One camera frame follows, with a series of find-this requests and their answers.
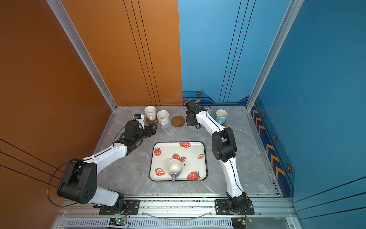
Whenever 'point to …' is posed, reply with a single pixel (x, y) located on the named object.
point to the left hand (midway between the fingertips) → (153, 125)
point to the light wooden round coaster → (177, 121)
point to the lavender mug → (174, 167)
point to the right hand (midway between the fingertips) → (191, 122)
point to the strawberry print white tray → (192, 155)
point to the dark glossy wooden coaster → (151, 121)
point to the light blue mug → (221, 115)
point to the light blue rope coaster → (166, 126)
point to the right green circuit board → (240, 223)
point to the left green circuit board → (117, 222)
